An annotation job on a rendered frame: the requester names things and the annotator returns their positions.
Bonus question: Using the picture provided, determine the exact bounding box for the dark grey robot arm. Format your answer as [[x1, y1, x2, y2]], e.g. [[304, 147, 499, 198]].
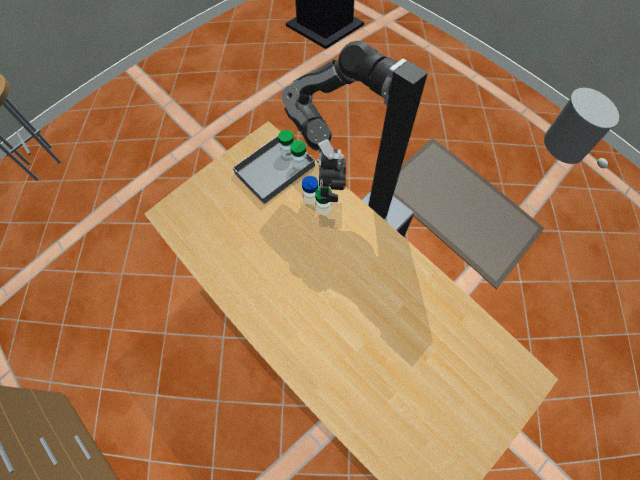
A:
[[282, 41, 407, 170]]

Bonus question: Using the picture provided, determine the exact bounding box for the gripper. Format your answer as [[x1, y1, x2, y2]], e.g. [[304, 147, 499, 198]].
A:
[[319, 154, 346, 202]]

